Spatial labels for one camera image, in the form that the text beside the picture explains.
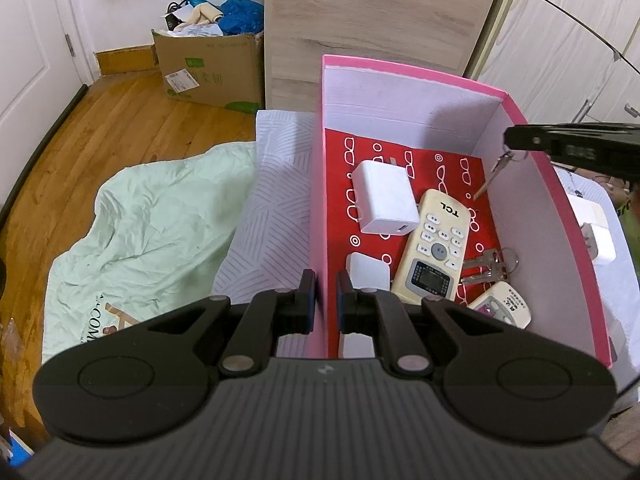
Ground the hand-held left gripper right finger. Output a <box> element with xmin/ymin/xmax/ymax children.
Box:
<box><xmin>336</xmin><ymin>270</ymin><xmax>502</xmax><ymax>377</ymax></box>

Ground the silver key bunch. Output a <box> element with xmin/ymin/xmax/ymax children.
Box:
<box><xmin>460</xmin><ymin>247</ymin><xmax>521</xmax><ymax>286</ymax></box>

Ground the light wooden wardrobe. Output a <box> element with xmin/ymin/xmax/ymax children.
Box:
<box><xmin>465</xmin><ymin>0</ymin><xmax>640</xmax><ymax>127</ymax></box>

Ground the white cube charger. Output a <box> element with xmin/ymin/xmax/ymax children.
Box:
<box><xmin>350</xmin><ymin>160</ymin><xmax>420</xmax><ymax>237</ymax></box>

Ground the light green blanket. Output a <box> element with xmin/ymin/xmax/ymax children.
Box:
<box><xmin>42</xmin><ymin>141</ymin><xmax>257</xmax><ymax>365</ymax></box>

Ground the blue carton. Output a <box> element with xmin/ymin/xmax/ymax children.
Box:
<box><xmin>0</xmin><ymin>430</ymin><xmax>36</xmax><ymax>467</ymax></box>

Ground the wooden baseboard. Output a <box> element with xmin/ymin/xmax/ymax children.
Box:
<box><xmin>95</xmin><ymin>45</ymin><xmax>162</xmax><ymax>76</ymax></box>

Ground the white door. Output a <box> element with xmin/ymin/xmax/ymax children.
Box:
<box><xmin>0</xmin><ymin>0</ymin><xmax>96</xmax><ymax>126</ymax></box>

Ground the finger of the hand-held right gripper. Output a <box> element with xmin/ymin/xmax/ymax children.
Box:
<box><xmin>504</xmin><ymin>124</ymin><xmax>564</xmax><ymax>156</ymax></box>

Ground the green bag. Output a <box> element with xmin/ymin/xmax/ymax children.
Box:
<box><xmin>619</xmin><ymin>199</ymin><xmax>640</xmax><ymax>262</ymax></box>

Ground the small white pink remote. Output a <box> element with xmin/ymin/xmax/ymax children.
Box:
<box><xmin>467</xmin><ymin>281</ymin><xmax>532</xmax><ymax>330</ymax></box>

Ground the cream remote control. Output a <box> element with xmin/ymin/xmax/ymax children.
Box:
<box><xmin>391</xmin><ymin>189</ymin><xmax>472</xmax><ymax>303</ymax></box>

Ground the blue plastic bag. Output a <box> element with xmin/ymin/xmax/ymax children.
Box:
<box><xmin>220</xmin><ymin>0</ymin><xmax>265</xmax><ymax>36</ymax></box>

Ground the pink cardboard box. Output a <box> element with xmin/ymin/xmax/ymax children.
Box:
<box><xmin>307</xmin><ymin>54</ymin><xmax>619</xmax><ymax>368</ymax></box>

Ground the light wooden cabinet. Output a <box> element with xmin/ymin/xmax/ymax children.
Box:
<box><xmin>262</xmin><ymin>0</ymin><xmax>508</xmax><ymax>111</ymax></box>

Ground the small white square device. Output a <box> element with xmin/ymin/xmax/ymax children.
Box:
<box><xmin>346</xmin><ymin>252</ymin><xmax>391</xmax><ymax>293</ymax></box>

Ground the brown cardboard box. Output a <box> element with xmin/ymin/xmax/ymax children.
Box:
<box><xmin>151</xmin><ymin>30</ymin><xmax>266</xmax><ymax>113</ymax></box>

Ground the white plug charger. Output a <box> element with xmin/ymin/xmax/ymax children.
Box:
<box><xmin>570</xmin><ymin>195</ymin><xmax>619</xmax><ymax>266</ymax></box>

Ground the black floor strip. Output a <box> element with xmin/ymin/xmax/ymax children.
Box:
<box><xmin>0</xmin><ymin>84</ymin><xmax>90</xmax><ymax>221</ymax></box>

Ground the beige cloth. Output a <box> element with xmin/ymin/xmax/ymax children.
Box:
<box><xmin>182</xmin><ymin>2</ymin><xmax>224</xmax><ymax>26</ymax></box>

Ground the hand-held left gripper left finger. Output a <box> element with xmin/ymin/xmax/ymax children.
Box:
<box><xmin>147</xmin><ymin>269</ymin><xmax>319</xmax><ymax>377</ymax></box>

